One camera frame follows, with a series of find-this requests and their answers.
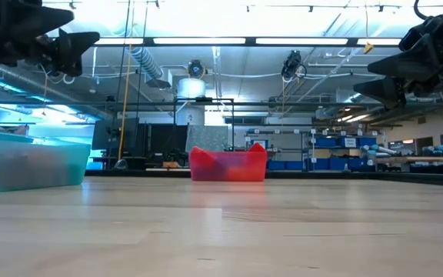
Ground yellow hanging cable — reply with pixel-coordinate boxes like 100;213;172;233
118;44;132;162

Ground green translucent plastic bin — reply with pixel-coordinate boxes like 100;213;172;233
0;129;92;194

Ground white cylindrical lamp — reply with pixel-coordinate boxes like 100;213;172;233
177;76;206;99

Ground black monitor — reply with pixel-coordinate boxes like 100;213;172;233
92;118;140;152

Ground grey partition panel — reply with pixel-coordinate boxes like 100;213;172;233
185;125;229;152

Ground silver flexible duct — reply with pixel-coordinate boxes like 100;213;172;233
131;46;165;80

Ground red plastic bin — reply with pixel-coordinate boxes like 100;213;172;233
188;149;268;182

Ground black horizontal rail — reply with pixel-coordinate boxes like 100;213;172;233
0;100;443;109

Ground black aluminium table frame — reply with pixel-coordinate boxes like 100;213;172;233
85;169;443;189

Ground black hanging camera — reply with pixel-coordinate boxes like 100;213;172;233
281;49;303;80
188;59;206;78

